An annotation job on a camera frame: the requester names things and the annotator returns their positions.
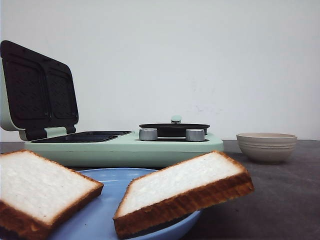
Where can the left silver control knob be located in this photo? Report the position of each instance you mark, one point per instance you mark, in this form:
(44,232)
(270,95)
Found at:
(148,134)

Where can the mint green sandwich maker lid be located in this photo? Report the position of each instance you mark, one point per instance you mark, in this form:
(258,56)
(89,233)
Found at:
(40,93)

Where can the black round frying pan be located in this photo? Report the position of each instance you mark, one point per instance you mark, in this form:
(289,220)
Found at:
(174,129)

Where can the silver control knob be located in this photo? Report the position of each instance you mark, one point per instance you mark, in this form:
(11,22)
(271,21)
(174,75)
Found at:
(194,135)
(148,134)

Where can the right silver control knob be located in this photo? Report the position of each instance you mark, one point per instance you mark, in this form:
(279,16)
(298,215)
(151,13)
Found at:
(194,135)

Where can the beige ribbed ceramic bowl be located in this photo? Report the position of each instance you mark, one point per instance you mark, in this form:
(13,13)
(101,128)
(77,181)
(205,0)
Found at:
(268,148)

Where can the mint green breakfast maker base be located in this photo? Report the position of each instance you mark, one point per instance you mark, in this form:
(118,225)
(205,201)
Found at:
(120,149)

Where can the white bread slice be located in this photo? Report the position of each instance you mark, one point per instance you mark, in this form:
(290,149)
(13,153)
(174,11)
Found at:
(178,190)
(37,195)

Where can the blue ceramic plate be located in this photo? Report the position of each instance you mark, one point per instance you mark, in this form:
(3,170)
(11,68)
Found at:
(95,221)

